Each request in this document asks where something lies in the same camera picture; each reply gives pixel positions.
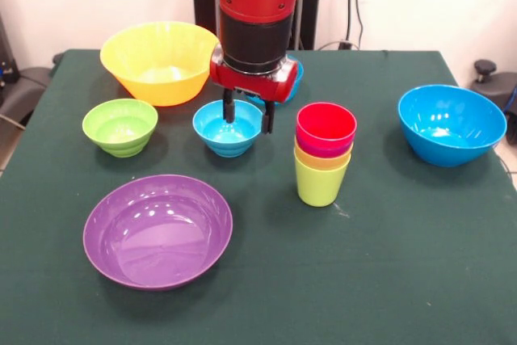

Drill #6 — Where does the purple cup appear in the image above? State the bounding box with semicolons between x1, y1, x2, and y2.
295;134;355;159

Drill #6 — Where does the dark green table cloth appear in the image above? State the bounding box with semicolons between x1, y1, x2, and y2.
0;48;517;345

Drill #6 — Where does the medium blue bowl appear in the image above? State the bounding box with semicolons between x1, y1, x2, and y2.
244;53;305;107

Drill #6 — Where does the black pedestal foot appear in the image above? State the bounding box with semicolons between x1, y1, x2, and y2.
468;59;517;118
0;65;56;126

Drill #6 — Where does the small green ribbed bowl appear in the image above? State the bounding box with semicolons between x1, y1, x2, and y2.
82;98;159;158

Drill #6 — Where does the wide purple bowl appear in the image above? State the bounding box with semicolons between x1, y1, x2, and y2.
82;174;234;292

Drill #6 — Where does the lime green cup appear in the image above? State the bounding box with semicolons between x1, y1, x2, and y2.
294;158;351;208

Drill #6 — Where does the large orange bowl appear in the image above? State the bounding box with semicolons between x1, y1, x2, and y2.
99;20;223;107

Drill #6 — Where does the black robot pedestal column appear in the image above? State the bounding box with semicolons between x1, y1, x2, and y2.
186;0;329;51

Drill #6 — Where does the small light blue ribbed bowl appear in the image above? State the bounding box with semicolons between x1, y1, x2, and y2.
191;99;266;158

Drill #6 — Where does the red cup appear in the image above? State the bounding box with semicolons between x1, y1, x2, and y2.
296;102;358;147

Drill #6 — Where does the yellow cup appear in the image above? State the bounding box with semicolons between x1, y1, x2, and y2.
293;145;352;170

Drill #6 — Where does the large blue bowl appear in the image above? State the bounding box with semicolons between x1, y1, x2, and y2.
397;84;508;168

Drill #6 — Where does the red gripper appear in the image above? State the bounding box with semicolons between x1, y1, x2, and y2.
208;44;301;135

